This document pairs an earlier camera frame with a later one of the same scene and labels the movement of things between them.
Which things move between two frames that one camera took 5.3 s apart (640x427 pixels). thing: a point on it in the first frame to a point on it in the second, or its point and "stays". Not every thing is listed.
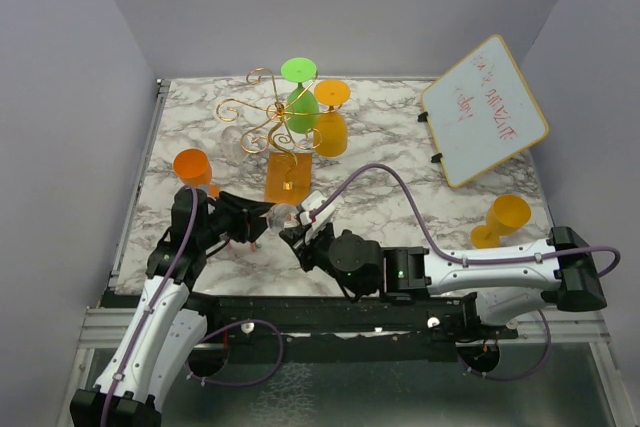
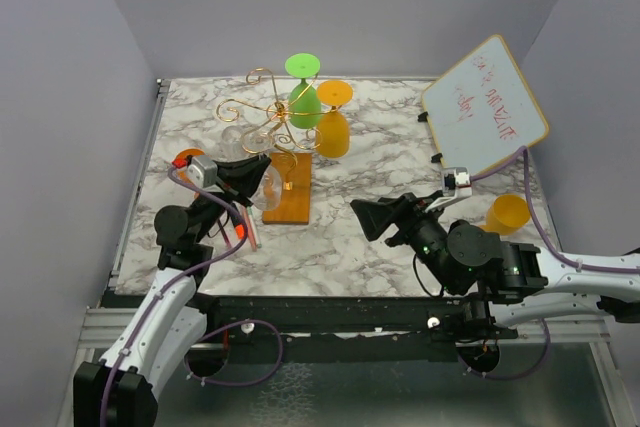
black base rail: (346, 329) stays
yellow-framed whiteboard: (481, 112) stays
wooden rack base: (288, 178) stays
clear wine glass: (281, 215) to (267, 194)
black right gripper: (295, 236) to (376, 216)
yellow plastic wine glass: (331, 139) stays
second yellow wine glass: (507, 213) stays
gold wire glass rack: (279, 129) stays
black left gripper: (246, 215) to (243, 176)
